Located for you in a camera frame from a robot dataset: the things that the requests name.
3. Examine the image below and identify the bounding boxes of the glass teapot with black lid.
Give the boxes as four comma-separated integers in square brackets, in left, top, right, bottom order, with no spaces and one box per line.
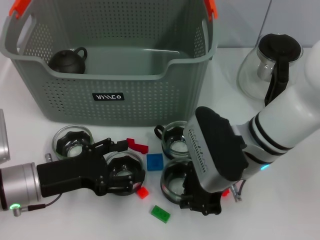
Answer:
[236,32,304,107]

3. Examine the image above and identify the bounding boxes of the black clay teapot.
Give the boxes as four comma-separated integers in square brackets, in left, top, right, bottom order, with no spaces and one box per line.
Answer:
[47,46,88,75]

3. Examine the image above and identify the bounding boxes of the blue square brick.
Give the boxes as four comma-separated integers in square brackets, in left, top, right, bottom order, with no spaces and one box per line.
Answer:
[146,153,165,172]

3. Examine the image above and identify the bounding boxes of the right arm cable with plug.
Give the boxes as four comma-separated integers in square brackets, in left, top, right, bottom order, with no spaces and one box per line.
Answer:
[231,181,247,203]

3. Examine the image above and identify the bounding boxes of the dark red angled brick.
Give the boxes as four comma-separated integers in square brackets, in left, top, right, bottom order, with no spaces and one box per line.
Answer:
[126,137,150,155]

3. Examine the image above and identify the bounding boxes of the small red square brick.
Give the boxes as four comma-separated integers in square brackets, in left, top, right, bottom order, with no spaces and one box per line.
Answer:
[136,186,150,200]

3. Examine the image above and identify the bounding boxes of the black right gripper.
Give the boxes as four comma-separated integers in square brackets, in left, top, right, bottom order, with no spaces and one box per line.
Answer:
[180,162,223,217]

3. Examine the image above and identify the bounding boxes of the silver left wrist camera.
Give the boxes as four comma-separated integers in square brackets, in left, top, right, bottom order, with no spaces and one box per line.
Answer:
[0,108,12,165]

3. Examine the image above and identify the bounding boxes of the green rectangular brick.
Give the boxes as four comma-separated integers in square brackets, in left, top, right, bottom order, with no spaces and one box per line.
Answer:
[150,204,172,223]

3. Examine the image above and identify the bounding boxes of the left arm cable with plug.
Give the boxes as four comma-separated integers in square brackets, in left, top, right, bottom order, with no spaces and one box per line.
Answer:
[9,192,63,217]

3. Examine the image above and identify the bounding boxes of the grey perforated plastic storage bin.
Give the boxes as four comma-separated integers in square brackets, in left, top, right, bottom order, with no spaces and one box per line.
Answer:
[0,0,219,127]

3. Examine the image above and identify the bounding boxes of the glass teacup with black holder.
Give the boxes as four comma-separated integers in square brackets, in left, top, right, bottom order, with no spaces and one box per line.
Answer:
[103,149,146,197]
[160,158,201,203]
[51,125,95,161]
[154,121,191,161]

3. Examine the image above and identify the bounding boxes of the orange bin handle clip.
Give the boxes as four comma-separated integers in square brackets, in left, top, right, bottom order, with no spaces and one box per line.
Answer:
[8,0,32,20]
[203,0,218,22]

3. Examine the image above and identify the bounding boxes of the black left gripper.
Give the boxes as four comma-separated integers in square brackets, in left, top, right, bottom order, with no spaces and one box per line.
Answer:
[36,137,146,198]

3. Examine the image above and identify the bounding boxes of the arm cable with plug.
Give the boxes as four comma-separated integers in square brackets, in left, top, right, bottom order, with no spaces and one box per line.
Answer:
[231,181,247,203]
[9,192,63,217]

